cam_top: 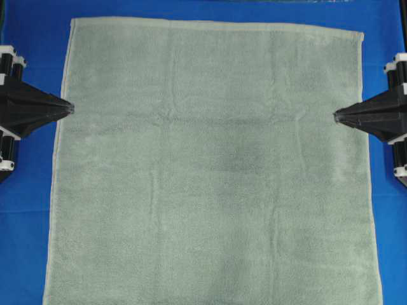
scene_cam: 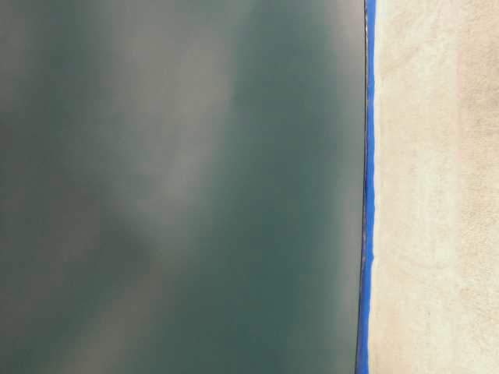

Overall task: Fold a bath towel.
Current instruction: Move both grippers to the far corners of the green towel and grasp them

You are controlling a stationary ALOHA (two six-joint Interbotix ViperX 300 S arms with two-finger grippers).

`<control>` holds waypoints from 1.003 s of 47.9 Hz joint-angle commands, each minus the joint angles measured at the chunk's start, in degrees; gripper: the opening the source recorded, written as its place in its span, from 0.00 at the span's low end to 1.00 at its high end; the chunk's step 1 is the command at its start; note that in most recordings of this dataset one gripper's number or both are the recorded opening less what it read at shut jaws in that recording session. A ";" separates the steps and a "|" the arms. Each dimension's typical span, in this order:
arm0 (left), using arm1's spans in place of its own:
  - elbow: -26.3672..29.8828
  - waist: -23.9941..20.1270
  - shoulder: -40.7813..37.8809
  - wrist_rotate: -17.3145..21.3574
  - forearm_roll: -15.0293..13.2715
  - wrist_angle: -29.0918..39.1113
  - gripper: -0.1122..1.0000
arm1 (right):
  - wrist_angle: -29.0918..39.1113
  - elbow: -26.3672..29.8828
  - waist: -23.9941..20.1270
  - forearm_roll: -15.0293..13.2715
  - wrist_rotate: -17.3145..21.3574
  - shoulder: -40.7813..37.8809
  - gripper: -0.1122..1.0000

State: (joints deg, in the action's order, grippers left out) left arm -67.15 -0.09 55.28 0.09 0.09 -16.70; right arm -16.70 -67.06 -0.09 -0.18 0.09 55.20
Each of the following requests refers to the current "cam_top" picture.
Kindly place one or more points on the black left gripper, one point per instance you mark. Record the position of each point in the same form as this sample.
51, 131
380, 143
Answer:
19, 122

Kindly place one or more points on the blue table cloth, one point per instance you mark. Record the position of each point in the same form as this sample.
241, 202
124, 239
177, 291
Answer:
39, 31

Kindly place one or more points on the sage green bath towel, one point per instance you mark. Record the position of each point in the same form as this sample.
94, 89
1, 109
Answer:
202, 165

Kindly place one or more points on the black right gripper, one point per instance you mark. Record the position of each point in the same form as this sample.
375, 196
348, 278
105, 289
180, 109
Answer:
392, 131

